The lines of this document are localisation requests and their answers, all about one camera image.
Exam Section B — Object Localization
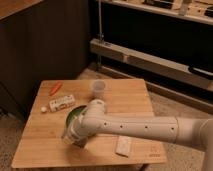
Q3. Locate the dark wooden cabinet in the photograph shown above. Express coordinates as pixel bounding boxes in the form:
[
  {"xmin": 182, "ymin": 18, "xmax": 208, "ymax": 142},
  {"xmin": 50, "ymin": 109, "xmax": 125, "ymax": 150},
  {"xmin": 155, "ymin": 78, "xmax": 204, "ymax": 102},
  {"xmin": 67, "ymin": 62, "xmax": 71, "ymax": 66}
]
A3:
[{"xmin": 0, "ymin": 0, "xmax": 90, "ymax": 116}]

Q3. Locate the metal pole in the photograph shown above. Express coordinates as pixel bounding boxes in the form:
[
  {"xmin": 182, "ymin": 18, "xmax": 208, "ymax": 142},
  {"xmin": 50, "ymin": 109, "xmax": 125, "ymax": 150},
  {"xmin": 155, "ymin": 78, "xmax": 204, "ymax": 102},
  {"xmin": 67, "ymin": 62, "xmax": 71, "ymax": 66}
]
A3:
[{"xmin": 97, "ymin": 0, "xmax": 103, "ymax": 71}]

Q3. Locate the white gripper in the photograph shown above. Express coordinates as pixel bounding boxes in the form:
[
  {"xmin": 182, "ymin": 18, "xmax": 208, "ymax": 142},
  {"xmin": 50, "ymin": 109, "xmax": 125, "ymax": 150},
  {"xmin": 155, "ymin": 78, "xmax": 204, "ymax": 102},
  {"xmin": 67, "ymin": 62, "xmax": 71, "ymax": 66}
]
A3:
[{"xmin": 61, "ymin": 125, "xmax": 84, "ymax": 144}]

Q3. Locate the translucent plastic cup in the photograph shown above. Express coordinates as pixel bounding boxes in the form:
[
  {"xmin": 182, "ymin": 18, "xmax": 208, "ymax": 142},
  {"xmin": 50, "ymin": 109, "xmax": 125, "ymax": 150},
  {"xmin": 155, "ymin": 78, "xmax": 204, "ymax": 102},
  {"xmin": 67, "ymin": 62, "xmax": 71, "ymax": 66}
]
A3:
[{"xmin": 91, "ymin": 80, "xmax": 106, "ymax": 99}]

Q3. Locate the orange carrot toy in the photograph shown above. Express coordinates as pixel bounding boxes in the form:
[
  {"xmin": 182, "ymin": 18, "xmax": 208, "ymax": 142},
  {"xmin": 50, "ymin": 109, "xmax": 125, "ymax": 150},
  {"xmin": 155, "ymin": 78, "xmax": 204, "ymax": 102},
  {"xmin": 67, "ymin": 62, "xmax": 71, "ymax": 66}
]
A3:
[{"xmin": 49, "ymin": 82, "xmax": 62, "ymax": 96}]

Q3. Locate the wooden table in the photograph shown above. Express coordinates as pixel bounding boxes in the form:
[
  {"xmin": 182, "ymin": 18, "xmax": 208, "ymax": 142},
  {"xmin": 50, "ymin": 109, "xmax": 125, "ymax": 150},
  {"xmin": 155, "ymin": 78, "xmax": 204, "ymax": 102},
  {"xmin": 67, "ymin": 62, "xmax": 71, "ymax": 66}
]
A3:
[{"xmin": 12, "ymin": 79, "xmax": 167, "ymax": 169}]

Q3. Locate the white glue bottle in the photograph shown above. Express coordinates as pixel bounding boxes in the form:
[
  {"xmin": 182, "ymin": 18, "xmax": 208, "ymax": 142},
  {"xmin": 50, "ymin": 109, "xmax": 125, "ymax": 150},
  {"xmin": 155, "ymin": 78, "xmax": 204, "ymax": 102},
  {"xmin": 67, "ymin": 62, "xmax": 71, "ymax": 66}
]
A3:
[{"xmin": 41, "ymin": 94, "xmax": 75, "ymax": 113}]

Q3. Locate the green bowl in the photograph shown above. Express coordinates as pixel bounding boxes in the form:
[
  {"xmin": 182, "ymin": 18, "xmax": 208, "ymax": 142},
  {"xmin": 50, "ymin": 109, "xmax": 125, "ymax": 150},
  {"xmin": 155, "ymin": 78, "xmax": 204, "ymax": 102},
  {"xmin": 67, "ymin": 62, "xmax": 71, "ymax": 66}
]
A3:
[{"xmin": 66, "ymin": 105, "xmax": 86, "ymax": 126}]

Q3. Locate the wooden shelf beam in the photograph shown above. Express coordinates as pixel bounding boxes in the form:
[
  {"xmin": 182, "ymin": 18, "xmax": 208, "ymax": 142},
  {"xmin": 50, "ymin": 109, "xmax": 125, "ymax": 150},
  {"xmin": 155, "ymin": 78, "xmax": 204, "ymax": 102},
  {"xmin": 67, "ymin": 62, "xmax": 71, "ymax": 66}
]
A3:
[{"xmin": 90, "ymin": 39, "xmax": 213, "ymax": 92}]

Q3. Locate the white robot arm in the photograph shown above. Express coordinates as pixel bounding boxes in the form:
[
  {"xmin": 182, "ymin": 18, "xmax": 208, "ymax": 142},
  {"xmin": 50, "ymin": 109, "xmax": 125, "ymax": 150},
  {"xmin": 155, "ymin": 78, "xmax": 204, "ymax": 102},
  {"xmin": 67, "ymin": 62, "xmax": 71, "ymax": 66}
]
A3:
[{"xmin": 62, "ymin": 99, "xmax": 213, "ymax": 171}]

